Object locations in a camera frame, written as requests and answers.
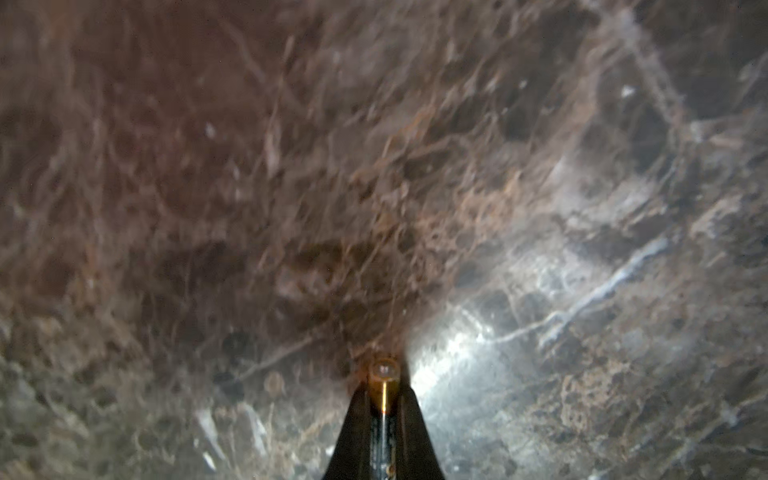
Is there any black gold AA battery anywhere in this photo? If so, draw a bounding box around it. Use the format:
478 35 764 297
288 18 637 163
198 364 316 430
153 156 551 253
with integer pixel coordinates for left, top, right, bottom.
367 357 401 480

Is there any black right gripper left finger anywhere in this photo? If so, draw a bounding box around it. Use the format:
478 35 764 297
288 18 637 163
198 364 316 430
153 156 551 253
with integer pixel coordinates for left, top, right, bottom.
322 383 372 480

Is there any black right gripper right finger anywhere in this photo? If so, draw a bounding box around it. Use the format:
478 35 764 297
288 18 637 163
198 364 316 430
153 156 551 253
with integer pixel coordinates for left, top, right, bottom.
395 385 445 480

